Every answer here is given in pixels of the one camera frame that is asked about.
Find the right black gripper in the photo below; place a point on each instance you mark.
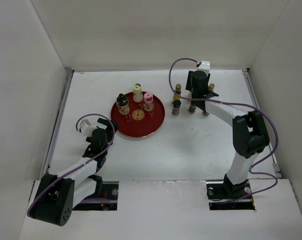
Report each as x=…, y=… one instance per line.
x=189, y=82

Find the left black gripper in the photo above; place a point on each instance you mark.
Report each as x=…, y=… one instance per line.
x=109, y=128

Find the black knob glass jar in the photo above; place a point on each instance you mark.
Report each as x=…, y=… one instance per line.
x=122, y=103

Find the yellow cap spice jar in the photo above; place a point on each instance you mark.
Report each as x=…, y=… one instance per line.
x=137, y=92

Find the pink cap spice jar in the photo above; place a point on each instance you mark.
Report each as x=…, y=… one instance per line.
x=148, y=104

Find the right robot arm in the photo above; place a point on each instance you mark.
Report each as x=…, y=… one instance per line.
x=249, y=132

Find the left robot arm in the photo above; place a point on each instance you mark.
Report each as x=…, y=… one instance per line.
x=79, y=187

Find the yellow label bottle left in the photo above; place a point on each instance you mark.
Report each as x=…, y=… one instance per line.
x=177, y=93

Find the yellow label bottle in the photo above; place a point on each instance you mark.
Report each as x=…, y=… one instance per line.
x=177, y=93
x=211, y=87

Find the black cap spice left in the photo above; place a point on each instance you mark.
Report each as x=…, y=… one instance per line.
x=176, y=107

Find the black cap spice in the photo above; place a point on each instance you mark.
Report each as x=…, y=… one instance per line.
x=176, y=107
x=206, y=114
x=192, y=107

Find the black cap spice middle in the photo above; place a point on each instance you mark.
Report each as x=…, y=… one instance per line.
x=192, y=107

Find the yellow label bottle right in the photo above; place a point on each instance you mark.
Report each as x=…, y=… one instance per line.
x=211, y=87

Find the red round tray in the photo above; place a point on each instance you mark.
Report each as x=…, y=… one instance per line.
x=139, y=123

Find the black cap spice right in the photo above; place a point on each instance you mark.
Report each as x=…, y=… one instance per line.
x=206, y=114

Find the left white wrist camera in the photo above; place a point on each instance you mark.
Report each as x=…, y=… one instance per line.
x=86, y=128

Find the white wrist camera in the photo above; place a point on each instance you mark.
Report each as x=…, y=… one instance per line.
x=86, y=128
x=204, y=66

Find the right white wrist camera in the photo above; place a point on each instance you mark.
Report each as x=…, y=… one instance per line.
x=204, y=66

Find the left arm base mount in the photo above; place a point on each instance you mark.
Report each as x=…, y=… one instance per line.
x=105, y=199

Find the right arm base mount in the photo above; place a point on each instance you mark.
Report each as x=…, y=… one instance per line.
x=224, y=196

